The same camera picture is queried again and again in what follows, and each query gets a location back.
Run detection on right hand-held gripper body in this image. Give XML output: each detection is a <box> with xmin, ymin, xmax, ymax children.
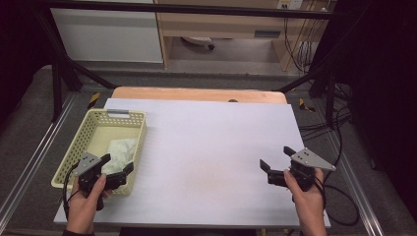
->
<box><xmin>266</xmin><ymin>147</ymin><xmax>337</xmax><ymax>193</ymax></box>

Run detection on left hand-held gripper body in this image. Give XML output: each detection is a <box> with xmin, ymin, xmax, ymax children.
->
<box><xmin>74</xmin><ymin>150</ymin><xmax>128</xmax><ymax>211</ymax></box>

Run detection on pale green cloth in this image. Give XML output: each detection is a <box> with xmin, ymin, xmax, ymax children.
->
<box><xmin>101</xmin><ymin>137</ymin><xmax>139</xmax><ymax>176</ymax></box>

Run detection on yellow perforated plastic basket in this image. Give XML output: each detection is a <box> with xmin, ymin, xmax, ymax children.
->
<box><xmin>50</xmin><ymin>108</ymin><xmax>149</xmax><ymax>198</ymax></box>

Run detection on person's left hand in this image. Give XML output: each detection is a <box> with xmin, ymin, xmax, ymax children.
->
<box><xmin>66</xmin><ymin>173</ymin><xmax>108</xmax><ymax>232</ymax></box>

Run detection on person's right hand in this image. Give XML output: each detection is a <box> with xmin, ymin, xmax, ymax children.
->
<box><xmin>282</xmin><ymin>167</ymin><xmax>327</xmax><ymax>225</ymax></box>

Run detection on yellow black tape piece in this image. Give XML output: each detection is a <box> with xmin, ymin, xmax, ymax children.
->
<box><xmin>297</xmin><ymin>97</ymin><xmax>317</xmax><ymax>113</ymax></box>
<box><xmin>87</xmin><ymin>91</ymin><xmax>101</xmax><ymax>110</ymax></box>

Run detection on white table board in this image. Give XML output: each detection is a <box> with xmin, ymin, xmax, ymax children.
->
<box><xmin>53</xmin><ymin>97</ymin><xmax>332</xmax><ymax>229</ymax></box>

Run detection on black curtain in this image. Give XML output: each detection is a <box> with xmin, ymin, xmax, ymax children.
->
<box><xmin>0</xmin><ymin>0</ymin><xmax>55</xmax><ymax>124</ymax></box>
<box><xmin>323</xmin><ymin>0</ymin><xmax>417</xmax><ymax>224</ymax></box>

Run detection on wooden table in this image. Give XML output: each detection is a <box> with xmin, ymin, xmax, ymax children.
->
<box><xmin>110</xmin><ymin>86</ymin><xmax>288</xmax><ymax>105</ymax></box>

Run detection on white cabinet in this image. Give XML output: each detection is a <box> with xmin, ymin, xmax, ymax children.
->
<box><xmin>49</xmin><ymin>0</ymin><xmax>164</xmax><ymax>64</ymax></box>

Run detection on office chair base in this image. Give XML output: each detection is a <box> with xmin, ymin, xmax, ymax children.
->
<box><xmin>181</xmin><ymin>35</ymin><xmax>216</xmax><ymax>51</ymax></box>

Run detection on light wooden desk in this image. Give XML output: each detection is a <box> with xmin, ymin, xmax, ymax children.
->
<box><xmin>152</xmin><ymin>0</ymin><xmax>337</xmax><ymax>72</ymax></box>

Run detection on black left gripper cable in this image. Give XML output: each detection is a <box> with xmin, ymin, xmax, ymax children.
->
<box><xmin>61</xmin><ymin>163</ymin><xmax>82</xmax><ymax>221</ymax></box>

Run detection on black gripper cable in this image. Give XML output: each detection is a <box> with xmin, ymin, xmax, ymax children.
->
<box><xmin>313</xmin><ymin>170</ymin><xmax>328</xmax><ymax>212</ymax></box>
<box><xmin>61</xmin><ymin>163</ymin><xmax>82</xmax><ymax>221</ymax></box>

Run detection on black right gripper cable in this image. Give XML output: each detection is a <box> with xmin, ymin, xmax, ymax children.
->
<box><xmin>313</xmin><ymin>170</ymin><xmax>328</xmax><ymax>212</ymax></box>

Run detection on black floor cable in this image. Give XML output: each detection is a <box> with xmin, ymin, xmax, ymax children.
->
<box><xmin>299</xmin><ymin>83</ymin><xmax>361</xmax><ymax>227</ymax></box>

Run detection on aluminium floor rail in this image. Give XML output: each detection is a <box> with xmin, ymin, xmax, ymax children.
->
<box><xmin>0</xmin><ymin>92</ymin><xmax>80</xmax><ymax>225</ymax></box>
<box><xmin>326</xmin><ymin>129</ymin><xmax>386</xmax><ymax>236</ymax></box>

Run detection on black metal frame stand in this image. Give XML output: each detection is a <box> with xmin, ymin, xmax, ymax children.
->
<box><xmin>276</xmin><ymin>19</ymin><xmax>355</xmax><ymax>131</ymax></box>
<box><xmin>33</xmin><ymin>9</ymin><xmax>117</xmax><ymax>123</ymax></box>

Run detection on hanging black desk cables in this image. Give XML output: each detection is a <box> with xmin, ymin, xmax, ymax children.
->
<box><xmin>282</xmin><ymin>0</ymin><xmax>332</xmax><ymax>75</ymax></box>

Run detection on white wall outlet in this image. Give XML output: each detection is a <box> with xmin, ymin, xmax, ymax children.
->
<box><xmin>275</xmin><ymin>0</ymin><xmax>305</xmax><ymax>11</ymax></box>

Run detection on black horizontal frame bar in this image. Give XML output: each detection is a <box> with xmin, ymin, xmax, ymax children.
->
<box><xmin>32</xmin><ymin>0</ymin><xmax>340</xmax><ymax>21</ymax></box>

